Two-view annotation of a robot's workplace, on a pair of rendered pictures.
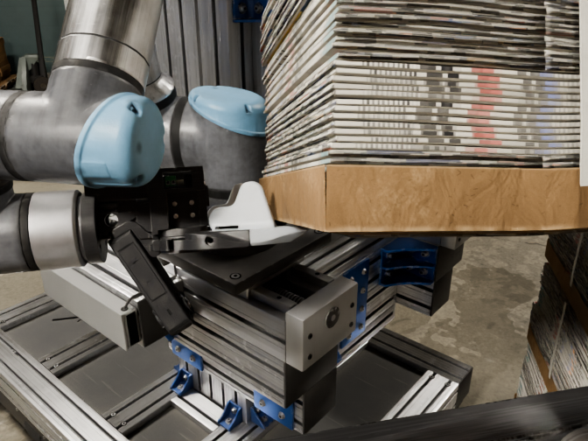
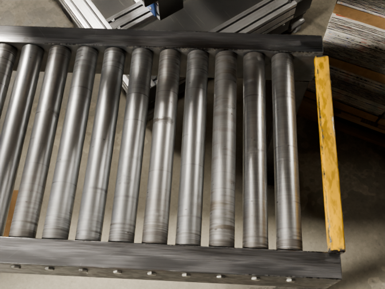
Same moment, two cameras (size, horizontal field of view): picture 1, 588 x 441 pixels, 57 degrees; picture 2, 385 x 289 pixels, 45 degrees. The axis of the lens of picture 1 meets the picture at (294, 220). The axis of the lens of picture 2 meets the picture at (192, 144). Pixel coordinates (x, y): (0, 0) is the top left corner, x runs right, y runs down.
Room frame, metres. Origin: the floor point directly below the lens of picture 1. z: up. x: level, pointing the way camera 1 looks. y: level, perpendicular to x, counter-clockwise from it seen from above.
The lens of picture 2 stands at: (-0.23, -0.39, 1.67)
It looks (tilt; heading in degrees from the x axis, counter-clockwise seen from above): 65 degrees down; 17
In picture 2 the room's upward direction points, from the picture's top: 2 degrees counter-clockwise
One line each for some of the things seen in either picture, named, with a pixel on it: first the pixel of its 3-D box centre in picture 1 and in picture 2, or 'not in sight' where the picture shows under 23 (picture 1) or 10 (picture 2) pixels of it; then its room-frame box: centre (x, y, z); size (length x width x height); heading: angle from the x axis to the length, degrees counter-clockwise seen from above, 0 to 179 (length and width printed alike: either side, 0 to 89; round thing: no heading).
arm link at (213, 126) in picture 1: (227, 135); not in sight; (0.80, 0.10, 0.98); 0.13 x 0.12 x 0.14; 79
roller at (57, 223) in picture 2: not in sight; (73, 137); (0.11, -0.01, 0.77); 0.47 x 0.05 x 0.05; 12
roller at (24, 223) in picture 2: not in sight; (43, 136); (0.10, 0.05, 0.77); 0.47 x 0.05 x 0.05; 12
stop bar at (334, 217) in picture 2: not in sight; (329, 145); (0.21, -0.54, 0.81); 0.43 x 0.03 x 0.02; 12
